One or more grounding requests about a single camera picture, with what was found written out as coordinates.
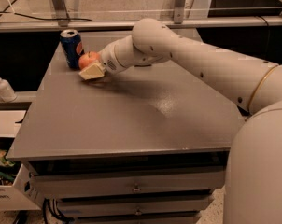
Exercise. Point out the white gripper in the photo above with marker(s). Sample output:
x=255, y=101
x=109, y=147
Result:
x=107, y=61

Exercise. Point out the red apple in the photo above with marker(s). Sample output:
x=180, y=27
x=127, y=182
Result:
x=87, y=58

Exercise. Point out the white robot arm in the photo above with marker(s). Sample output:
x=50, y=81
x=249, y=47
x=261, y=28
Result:
x=253, y=185

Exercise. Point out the blue pepsi can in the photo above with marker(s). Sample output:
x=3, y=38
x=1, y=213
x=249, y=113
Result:
x=72, y=47

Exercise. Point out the black snack bar wrapper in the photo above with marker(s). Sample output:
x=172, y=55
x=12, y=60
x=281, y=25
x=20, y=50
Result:
x=143, y=65

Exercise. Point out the white pump bottle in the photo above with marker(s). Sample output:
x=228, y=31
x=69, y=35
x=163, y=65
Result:
x=7, y=94

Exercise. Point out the grey drawer cabinet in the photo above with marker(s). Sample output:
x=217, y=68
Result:
x=146, y=146

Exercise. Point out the white cardboard box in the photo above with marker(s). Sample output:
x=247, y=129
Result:
x=21, y=194

